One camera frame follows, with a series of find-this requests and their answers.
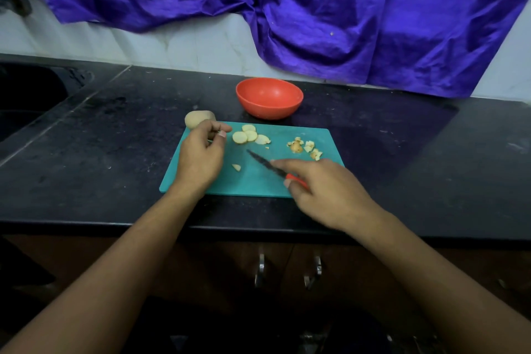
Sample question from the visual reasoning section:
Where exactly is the person's left hand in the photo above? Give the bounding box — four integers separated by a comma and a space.
170, 119, 233, 197

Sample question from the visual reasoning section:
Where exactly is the person's right hand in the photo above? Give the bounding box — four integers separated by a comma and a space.
271, 159, 378, 233

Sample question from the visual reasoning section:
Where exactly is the whole brown potato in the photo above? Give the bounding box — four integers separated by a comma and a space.
184, 110, 217, 129

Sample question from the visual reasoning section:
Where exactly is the pile of diced apple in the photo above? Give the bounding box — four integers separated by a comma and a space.
287, 137, 324, 162

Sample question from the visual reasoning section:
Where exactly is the red-handled kitchen knife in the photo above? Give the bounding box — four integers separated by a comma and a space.
246, 149, 313, 195

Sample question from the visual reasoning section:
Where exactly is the teal plastic cutting board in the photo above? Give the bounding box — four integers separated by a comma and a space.
159, 121, 345, 198

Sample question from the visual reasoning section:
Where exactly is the orange bowl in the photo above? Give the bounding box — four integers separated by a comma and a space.
236, 77, 305, 121

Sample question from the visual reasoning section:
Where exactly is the person's right forearm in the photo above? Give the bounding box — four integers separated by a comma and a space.
347, 209, 531, 354

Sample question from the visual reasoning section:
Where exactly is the person's left forearm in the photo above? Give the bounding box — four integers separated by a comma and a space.
0, 184, 204, 354

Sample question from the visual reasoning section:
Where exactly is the dark kitchen sink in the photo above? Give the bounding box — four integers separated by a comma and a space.
0, 63, 92, 142

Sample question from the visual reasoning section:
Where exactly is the purple cloth curtain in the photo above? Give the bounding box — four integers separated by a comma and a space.
15, 0, 531, 99

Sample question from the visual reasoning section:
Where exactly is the metal cabinet handle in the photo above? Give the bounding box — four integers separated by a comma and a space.
254, 252, 267, 288
303, 254, 323, 290

